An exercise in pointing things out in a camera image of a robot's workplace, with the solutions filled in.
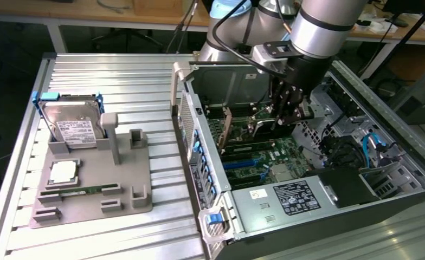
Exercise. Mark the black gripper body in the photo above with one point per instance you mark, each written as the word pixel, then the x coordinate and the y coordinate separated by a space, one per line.
pixel 310 71

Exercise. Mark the Nvidia Quadro graphics card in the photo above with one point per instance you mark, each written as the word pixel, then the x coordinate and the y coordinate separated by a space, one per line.
pixel 226 127

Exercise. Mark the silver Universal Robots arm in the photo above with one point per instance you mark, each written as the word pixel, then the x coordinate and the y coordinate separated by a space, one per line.
pixel 318 27

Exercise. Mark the silver disk bay cage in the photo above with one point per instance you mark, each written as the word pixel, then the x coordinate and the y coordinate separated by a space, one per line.
pixel 319 130

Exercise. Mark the black RAM slot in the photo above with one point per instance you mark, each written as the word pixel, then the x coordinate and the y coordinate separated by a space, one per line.
pixel 251 142
pixel 254 155
pixel 251 147
pixel 252 151

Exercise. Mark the green Dell motherboard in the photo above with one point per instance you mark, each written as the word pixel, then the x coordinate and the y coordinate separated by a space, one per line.
pixel 288 159

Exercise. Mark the silver chipset heatsink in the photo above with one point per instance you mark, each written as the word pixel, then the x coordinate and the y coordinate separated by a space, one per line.
pixel 280 173

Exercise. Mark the blue expansion slot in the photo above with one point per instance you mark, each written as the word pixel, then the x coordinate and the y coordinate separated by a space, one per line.
pixel 242 163

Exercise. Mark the blue slot retainer clip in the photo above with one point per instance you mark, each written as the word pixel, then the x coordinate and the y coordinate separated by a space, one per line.
pixel 203 160
pixel 199 148
pixel 196 134

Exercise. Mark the black expansion slot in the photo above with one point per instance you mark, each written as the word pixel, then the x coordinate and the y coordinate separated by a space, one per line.
pixel 247 179

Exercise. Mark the black box on floor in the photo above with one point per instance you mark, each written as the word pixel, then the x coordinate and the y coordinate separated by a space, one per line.
pixel 420 105

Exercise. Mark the silver power supply unit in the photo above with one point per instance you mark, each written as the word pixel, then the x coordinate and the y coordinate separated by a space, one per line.
pixel 263 200

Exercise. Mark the open black PC case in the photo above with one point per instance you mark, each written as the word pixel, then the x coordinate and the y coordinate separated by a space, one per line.
pixel 307 222

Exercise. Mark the blue case release latch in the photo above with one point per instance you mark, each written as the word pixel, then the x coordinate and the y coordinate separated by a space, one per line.
pixel 214 218

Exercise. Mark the black office chair base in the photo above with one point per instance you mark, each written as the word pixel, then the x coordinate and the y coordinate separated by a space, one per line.
pixel 130 38

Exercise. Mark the brown cardboard box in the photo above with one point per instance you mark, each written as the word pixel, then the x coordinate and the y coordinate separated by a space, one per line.
pixel 155 6

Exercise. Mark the hard disk in blue caddy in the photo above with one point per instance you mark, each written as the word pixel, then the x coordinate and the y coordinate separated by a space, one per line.
pixel 74 124

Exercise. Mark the long wooden desk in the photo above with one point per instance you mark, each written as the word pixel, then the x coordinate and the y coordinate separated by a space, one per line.
pixel 90 12

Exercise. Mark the green RAM stick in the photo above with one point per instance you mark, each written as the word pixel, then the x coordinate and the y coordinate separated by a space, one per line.
pixel 80 189

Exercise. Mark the silver CPU chip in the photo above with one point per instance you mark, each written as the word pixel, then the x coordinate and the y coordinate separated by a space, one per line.
pixel 64 172

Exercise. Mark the grey plastic parts rack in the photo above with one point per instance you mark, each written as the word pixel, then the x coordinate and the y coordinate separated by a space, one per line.
pixel 90 205

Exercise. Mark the wrist camera on silver bracket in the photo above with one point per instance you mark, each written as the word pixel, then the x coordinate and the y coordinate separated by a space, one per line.
pixel 271 58

